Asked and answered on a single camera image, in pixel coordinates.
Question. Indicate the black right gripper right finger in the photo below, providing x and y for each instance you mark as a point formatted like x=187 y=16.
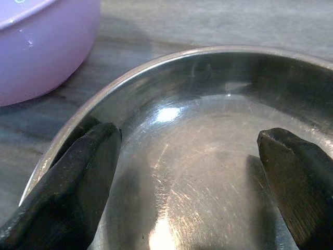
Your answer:
x=299 y=182

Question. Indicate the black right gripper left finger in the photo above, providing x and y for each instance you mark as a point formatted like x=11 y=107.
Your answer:
x=62 y=192

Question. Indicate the stainless steel plate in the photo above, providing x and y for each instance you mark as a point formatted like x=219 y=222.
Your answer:
x=197 y=156

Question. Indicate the purple plastic bowl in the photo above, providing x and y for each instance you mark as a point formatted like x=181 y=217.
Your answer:
x=39 y=49

